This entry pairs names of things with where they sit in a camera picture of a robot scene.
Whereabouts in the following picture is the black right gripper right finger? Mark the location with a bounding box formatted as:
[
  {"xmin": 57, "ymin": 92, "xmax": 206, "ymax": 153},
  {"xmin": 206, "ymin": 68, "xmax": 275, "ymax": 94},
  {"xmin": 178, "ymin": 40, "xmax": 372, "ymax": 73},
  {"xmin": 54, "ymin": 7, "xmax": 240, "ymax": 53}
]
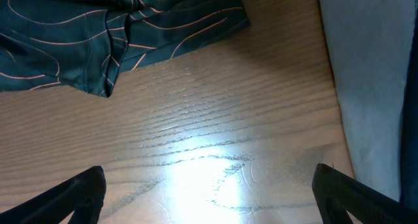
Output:
[{"xmin": 312, "ymin": 163, "xmax": 417, "ymax": 224}]

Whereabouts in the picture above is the grey folded garment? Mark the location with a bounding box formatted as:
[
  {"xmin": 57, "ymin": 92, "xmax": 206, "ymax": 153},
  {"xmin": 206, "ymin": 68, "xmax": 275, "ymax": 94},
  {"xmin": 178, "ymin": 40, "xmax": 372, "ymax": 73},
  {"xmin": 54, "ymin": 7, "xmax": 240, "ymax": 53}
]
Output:
[{"xmin": 319, "ymin": 0, "xmax": 417, "ymax": 200}]

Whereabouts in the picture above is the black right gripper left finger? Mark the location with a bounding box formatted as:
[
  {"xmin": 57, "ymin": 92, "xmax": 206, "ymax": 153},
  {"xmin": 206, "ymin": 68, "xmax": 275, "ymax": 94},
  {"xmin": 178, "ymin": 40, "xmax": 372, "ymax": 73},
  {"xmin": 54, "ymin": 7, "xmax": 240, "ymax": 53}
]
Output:
[{"xmin": 1, "ymin": 166, "xmax": 106, "ymax": 224}]

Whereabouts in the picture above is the black orange-patterned jersey shirt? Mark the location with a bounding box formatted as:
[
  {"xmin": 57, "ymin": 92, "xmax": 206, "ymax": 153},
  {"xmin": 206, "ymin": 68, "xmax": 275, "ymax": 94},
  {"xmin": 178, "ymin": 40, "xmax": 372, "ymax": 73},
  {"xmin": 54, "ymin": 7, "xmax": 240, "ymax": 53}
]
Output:
[{"xmin": 1, "ymin": 0, "xmax": 250, "ymax": 97}]

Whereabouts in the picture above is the navy blue garment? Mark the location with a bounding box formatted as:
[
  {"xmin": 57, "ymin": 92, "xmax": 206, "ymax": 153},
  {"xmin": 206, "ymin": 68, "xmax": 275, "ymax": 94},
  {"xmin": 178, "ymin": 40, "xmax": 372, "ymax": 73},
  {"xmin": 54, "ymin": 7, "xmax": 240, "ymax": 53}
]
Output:
[{"xmin": 400, "ymin": 22, "xmax": 417, "ymax": 211}]

